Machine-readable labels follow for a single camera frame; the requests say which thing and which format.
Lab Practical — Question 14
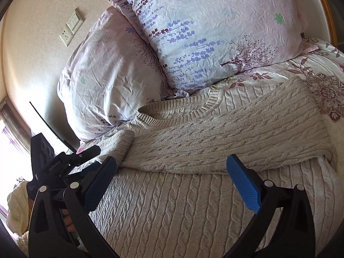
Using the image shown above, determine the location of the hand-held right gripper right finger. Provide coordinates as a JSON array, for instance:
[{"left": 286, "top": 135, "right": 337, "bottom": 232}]
[{"left": 223, "top": 154, "right": 316, "bottom": 258}]

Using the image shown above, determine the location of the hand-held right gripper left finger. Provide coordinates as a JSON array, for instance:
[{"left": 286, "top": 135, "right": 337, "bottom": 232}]
[{"left": 28, "top": 156, "right": 120, "bottom": 258}]

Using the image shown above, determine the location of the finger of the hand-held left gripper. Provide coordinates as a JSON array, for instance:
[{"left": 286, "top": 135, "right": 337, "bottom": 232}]
[
  {"left": 68, "top": 158, "right": 107, "bottom": 182},
  {"left": 69, "top": 145, "right": 101, "bottom": 166}
]

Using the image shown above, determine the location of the cream cable-knit sweater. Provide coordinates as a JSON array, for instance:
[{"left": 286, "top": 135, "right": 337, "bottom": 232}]
[{"left": 87, "top": 76, "right": 338, "bottom": 258}]

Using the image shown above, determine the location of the person's left hand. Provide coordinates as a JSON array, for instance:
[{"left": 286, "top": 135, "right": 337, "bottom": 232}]
[{"left": 62, "top": 208, "right": 80, "bottom": 238}]

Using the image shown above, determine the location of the black flat screen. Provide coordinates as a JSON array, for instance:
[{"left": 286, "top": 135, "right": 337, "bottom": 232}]
[{"left": 29, "top": 101, "right": 77, "bottom": 153}]

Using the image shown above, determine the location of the brown curtain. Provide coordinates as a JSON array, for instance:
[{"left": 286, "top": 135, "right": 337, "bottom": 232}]
[{"left": 0, "top": 99, "right": 32, "bottom": 152}]

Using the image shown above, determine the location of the cream fluffy cloth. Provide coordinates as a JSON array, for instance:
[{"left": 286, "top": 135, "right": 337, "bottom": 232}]
[{"left": 6, "top": 184, "right": 31, "bottom": 256}]

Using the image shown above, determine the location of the pale pink floral pillow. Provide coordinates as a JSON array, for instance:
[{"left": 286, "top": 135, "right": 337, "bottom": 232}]
[{"left": 58, "top": 7, "right": 189, "bottom": 141}]

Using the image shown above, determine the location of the floral bed sheet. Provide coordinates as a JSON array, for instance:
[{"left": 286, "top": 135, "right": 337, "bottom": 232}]
[{"left": 77, "top": 36, "right": 344, "bottom": 167}]

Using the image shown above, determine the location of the large floral lavender pillow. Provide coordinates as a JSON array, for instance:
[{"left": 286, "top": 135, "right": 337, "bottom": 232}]
[{"left": 104, "top": 0, "right": 308, "bottom": 91}]

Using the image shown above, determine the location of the wooden headboard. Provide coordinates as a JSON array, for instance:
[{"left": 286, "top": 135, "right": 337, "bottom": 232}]
[{"left": 312, "top": 0, "right": 338, "bottom": 44}]

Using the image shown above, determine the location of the white wall socket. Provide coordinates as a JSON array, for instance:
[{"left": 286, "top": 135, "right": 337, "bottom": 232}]
[{"left": 59, "top": 27, "right": 75, "bottom": 47}]

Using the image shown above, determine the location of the white wall switch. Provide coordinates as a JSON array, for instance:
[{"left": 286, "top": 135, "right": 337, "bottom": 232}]
[{"left": 66, "top": 8, "right": 85, "bottom": 34}]

